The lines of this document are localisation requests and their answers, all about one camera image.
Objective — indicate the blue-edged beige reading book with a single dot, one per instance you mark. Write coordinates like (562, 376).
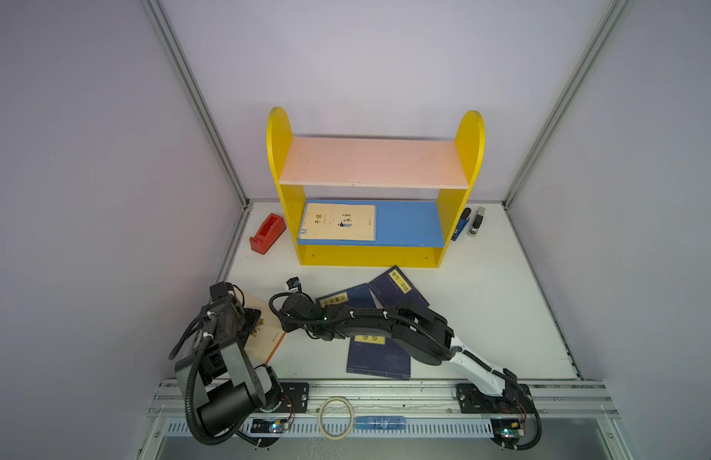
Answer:
(338, 222)

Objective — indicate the red-edged beige reading book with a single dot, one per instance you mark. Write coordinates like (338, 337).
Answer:
(267, 336)

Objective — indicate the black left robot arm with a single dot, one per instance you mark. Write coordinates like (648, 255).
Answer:
(220, 386)

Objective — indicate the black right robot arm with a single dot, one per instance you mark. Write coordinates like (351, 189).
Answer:
(421, 332)

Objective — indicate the yellow blue pink bookshelf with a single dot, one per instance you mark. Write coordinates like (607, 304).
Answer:
(408, 233)

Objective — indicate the small dark blue poetry book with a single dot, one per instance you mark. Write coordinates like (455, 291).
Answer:
(393, 289)

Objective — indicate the red tape dispenser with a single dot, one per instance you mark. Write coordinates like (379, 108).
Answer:
(268, 233)

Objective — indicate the blue stapler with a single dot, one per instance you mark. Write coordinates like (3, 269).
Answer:
(461, 224)

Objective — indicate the grey black stapler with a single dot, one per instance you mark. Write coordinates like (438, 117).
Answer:
(477, 221)

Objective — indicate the large dark blue book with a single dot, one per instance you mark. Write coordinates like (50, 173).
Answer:
(379, 357)

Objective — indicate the blue label strip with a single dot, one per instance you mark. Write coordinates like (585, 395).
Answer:
(380, 423)

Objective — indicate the masking tape roll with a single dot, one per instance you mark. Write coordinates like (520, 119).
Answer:
(336, 418)

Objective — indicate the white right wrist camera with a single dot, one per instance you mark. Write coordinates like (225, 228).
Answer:
(294, 284)

